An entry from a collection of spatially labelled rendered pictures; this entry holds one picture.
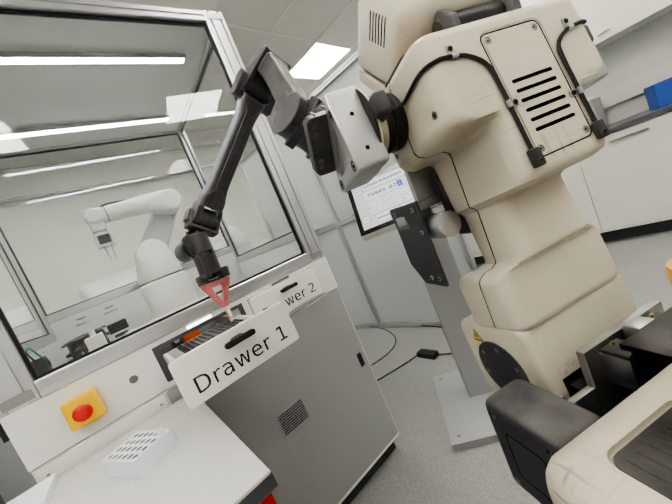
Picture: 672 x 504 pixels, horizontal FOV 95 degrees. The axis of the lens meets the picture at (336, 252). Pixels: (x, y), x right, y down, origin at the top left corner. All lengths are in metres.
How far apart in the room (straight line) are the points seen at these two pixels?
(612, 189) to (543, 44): 2.81
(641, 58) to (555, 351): 3.55
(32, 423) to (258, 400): 0.57
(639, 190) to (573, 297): 2.77
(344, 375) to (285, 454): 0.35
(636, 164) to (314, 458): 2.97
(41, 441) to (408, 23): 1.17
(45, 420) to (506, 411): 1.02
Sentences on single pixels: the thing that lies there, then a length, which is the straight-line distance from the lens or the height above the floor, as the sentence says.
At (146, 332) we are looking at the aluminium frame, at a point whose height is 0.98.
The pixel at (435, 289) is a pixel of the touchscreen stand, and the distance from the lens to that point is 1.49.
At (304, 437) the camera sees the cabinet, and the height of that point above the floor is 0.38.
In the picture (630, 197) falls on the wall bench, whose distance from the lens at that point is 3.34.
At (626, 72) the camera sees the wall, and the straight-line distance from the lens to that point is 3.97.
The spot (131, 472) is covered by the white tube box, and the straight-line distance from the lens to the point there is 0.83.
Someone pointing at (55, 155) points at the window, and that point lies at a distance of 1.20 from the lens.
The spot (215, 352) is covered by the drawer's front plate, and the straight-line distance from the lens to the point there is 0.78.
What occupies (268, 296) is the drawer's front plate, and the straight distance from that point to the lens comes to 1.16.
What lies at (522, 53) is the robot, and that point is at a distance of 0.53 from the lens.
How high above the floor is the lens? 1.07
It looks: 6 degrees down
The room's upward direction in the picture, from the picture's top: 23 degrees counter-clockwise
